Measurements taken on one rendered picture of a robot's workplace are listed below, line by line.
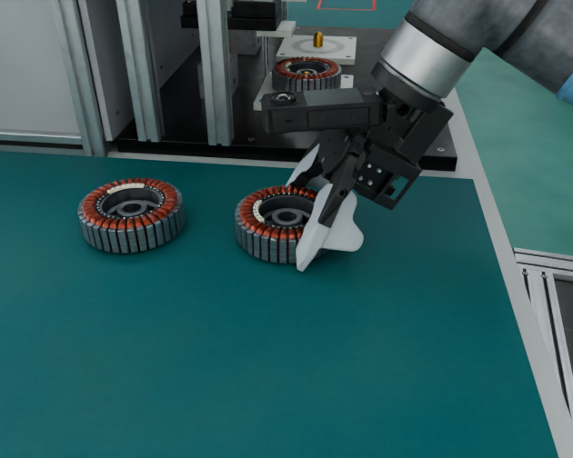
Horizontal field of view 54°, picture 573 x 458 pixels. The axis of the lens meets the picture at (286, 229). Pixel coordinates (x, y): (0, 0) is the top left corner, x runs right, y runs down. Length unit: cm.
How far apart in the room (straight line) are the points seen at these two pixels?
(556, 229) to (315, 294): 170
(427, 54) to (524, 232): 164
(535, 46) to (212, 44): 38
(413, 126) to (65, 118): 49
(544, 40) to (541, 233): 164
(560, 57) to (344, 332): 30
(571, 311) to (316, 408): 110
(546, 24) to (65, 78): 58
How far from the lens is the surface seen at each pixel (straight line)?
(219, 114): 77
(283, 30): 89
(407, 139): 57
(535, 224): 218
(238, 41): 115
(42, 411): 48
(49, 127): 86
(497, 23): 53
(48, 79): 83
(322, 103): 53
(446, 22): 52
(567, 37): 53
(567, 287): 156
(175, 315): 53
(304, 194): 63
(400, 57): 53
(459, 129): 91
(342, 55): 111
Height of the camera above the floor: 110
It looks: 34 degrees down
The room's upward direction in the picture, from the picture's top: straight up
